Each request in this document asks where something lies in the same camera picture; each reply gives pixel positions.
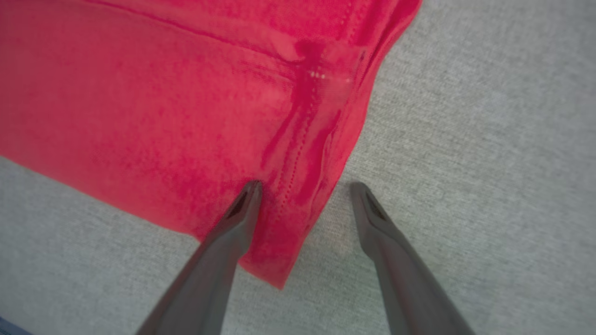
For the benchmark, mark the gray felt table surface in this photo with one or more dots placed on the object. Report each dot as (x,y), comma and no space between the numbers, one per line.
(489,186)

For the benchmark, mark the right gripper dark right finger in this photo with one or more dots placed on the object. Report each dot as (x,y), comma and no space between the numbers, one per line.
(409,298)

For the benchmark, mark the red white basketball jersey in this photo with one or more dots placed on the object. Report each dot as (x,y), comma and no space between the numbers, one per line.
(139,116)

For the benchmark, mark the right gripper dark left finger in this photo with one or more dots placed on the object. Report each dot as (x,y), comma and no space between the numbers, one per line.
(205,288)

